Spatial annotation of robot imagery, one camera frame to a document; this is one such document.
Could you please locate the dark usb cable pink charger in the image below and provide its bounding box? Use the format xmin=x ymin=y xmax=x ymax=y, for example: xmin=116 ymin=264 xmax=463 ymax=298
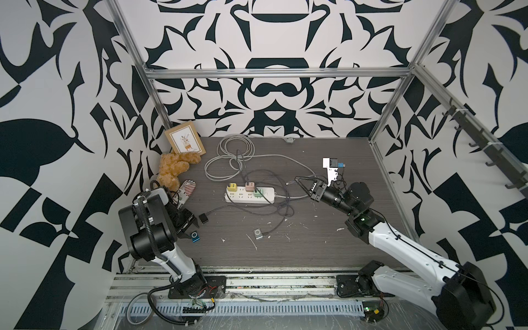
xmin=204 ymin=150 xmax=294 ymax=219

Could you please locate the blue mp3 player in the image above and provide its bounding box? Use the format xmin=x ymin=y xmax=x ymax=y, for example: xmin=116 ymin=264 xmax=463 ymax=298
xmin=191 ymin=231 xmax=200 ymax=243

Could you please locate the black mp3 player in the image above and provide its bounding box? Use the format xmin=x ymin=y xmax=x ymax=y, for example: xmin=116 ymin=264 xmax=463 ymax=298
xmin=199 ymin=213 xmax=209 ymax=224

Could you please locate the dark usb cable yellow charger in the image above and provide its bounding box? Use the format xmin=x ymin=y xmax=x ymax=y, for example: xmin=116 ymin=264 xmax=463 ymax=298
xmin=229 ymin=201 xmax=295 ymax=236

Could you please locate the dark usb cable green charger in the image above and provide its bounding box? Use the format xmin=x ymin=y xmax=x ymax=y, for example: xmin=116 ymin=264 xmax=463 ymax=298
xmin=246 ymin=169 xmax=308 ymax=202

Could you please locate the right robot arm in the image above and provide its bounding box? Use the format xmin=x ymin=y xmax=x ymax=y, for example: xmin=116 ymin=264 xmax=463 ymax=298
xmin=295 ymin=176 xmax=499 ymax=329

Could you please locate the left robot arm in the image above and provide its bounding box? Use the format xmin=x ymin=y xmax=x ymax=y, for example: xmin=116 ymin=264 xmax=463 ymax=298
xmin=118 ymin=181 xmax=207 ymax=327

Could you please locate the white power strip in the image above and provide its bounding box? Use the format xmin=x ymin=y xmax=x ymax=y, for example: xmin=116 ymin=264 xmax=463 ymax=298
xmin=224 ymin=186 xmax=276 ymax=205

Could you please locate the tan teddy bear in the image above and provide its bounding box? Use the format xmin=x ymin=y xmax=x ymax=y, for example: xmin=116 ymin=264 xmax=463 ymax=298
xmin=157 ymin=152 xmax=202 ymax=191

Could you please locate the framed plant picture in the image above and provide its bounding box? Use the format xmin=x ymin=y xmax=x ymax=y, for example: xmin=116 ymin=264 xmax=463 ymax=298
xmin=164 ymin=121 xmax=206 ymax=155

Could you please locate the tape roll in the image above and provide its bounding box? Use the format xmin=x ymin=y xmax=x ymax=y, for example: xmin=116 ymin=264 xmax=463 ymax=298
xmin=125 ymin=292 xmax=154 ymax=327

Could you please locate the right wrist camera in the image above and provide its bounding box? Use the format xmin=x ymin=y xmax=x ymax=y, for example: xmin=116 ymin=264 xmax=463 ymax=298
xmin=323 ymin=158 xmax=345 ymax=186

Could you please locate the grey power strip cord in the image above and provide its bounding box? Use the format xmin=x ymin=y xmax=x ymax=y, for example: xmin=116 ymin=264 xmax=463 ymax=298
xmin=203 ymin=133 xmax=318 ymax=199

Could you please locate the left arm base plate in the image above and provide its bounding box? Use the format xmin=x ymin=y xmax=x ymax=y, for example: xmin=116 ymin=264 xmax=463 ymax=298
xmin=168 ymin=275 xmax=227 ymax=299

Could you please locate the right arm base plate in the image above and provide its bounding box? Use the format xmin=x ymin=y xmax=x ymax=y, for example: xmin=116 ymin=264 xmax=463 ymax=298
xmin=336 ymin=275 xmax=371 ymax=298

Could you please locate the black wall hook rack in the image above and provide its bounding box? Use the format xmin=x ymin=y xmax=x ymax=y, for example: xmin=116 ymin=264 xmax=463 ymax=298
xmin=443 ymin=98 xmax=527 ymax=199

